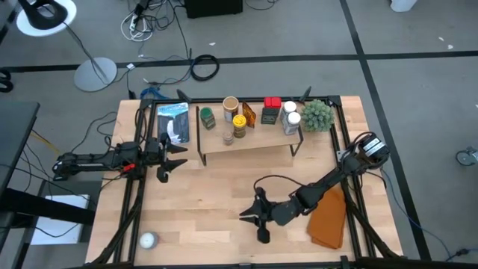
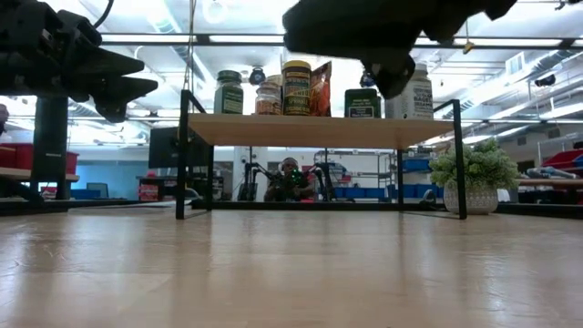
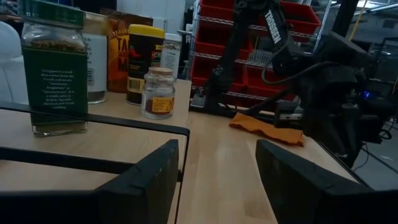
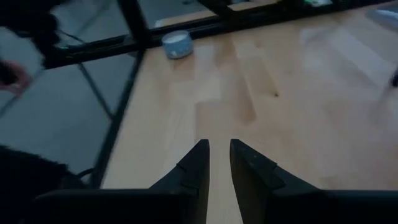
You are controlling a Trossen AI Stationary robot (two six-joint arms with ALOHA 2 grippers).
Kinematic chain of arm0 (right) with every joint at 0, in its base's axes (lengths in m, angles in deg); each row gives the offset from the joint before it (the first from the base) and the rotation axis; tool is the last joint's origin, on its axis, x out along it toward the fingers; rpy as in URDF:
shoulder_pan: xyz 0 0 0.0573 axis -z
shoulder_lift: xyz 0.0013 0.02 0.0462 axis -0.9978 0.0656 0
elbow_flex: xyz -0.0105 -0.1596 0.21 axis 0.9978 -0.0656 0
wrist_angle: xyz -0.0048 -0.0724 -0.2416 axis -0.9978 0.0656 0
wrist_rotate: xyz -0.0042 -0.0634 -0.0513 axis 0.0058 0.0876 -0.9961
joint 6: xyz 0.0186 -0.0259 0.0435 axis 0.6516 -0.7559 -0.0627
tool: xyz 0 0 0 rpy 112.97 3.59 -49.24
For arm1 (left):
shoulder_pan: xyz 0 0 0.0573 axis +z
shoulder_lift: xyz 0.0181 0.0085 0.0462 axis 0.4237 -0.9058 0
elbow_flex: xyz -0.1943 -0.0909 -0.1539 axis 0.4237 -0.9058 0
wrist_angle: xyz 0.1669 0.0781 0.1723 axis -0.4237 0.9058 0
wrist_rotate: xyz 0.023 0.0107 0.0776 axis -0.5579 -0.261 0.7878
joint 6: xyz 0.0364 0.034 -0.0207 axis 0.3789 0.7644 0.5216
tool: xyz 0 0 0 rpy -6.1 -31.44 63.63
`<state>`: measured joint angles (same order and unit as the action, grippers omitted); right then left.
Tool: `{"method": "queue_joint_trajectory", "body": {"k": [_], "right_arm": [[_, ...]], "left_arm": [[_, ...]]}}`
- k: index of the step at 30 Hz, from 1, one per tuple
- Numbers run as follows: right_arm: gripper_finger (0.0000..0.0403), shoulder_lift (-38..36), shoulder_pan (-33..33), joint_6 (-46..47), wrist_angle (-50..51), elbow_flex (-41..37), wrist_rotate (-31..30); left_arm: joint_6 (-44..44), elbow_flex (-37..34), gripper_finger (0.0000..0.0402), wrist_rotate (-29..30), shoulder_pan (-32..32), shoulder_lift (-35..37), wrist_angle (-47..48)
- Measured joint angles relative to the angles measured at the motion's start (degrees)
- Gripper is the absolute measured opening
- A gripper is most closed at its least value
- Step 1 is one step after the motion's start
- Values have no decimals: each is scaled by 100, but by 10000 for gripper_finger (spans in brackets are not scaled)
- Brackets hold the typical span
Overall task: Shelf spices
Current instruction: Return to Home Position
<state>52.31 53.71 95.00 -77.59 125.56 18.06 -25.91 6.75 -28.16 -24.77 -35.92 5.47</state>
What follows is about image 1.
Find black desk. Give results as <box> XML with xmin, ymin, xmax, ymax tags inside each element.
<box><xmin>0</xmin><ymin>101</ymin><xmax>96</xmax><ymax>269</ymax></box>

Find wooden shelf with black legs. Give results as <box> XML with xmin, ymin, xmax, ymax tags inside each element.
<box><xmin>195</xmin><ymin>100</ymin><xmax>304</xmax><ymax>167</ymax></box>

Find black chair wheels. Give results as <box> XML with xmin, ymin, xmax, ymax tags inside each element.
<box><xmin>0</xmin><ymin>69</ymin><xmax>14</xmax><ymax>93</ymax></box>

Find red lid paprika tin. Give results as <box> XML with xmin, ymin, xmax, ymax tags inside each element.
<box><xmin>263</xmin><ymin>96</ymin><xmax>282</xmax><ymax>110</ymax></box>

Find tan lid spice jar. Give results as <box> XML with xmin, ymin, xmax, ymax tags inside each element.
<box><xmin>222</xmin><ymin>96</ymin><xmax>240</xmax><ymax>123</ymax></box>

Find blue packaged item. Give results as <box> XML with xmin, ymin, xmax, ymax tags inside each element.
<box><xmin>156</xmin><ymin>102</ymin><xmax>190</xmax><ymax>146</ymax></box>

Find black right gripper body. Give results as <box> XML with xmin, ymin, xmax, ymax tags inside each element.
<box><xmin>255</xmin><ymin>188</ymin><xmax>298</xmax><ymax>244</ymax></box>

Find white round floor lamp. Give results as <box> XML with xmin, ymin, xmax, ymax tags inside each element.
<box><xmin>15</xmin><ymin>0</ymin><xmax>119</xmax><ymax>93</ymax></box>

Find artificial green potted plant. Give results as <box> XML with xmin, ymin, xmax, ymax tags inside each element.
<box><xmin>300</xmin><ymin>99</ymin><xmax>336</xmax><ymax>133</ymax></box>

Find blue cable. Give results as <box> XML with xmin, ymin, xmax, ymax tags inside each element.
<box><xmin>140</xmin><ymin>86</ymin><xmax>165</xmax><ymax>100</ymax></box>

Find white box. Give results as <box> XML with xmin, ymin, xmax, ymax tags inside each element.
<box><xmin>30</xmin><ymin>194</ymin><xmax>90</xmax><ymax>246</ymax></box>

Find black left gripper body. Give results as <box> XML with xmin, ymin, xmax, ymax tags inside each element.
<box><xmin>144</xmin><ymin>132</ymin><xmax>173</xmax><ymax>184</ymax></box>

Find white cable bundle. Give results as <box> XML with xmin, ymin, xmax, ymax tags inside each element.
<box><xmin>120</xmin><ymin>10</ymin><xmax>154</xmax><ymax>42</ymax></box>

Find yellow lid chili onion jar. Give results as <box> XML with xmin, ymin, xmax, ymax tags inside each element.
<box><xmin>232</xmin><ymin>114</ymin><xmax>248</xmax><ymax>139</ymax></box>

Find green lid spice jar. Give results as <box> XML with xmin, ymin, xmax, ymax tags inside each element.
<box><xmin>199</xmin><ymin>107</ymin><xmax>217</xmax><ymax>131</ymax></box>

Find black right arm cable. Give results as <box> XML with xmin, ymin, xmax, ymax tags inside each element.
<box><xmin>253</xmin><ymin>174</ymin><xmax>311</xmax><ymax>195</ymax></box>

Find black metal rig frame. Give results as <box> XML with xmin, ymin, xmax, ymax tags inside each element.
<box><xmin>89</xmin><ymin>85</ymin><xmax>478</xmax><ymax>269</ymax></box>

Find white lid spice jar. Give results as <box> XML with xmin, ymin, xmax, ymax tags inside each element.
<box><xmin>279</xmin><ymin>100</ymin><xmax>298</xmax><ymax>124</ymax></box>
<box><xmin>282</xmin><ymin>111</ymin><xmax>302</xmax><ymax>136</ymax></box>

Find coiled black cable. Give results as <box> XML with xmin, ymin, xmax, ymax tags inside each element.
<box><xmin>190</xmin><ymin>54</ymin><xmax>220</xmax><ymax>82</ymax></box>

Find folded orange cloth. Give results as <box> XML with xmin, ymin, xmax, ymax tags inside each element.
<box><xmin>306</xmin><ymin>185</ymin><xmax>347</xmax><ymax>250</ymax></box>

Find black box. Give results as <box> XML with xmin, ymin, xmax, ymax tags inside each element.
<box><xmin>184</xmin><ymin>0</ymin><xmax>243</xmax><ymax>19</ymax></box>

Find grey caster wheel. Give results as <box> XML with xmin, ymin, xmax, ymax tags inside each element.
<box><xmin>455</xmin><ymin>147</ymin><xmax>478</xmax><ymax>167</ymax></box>

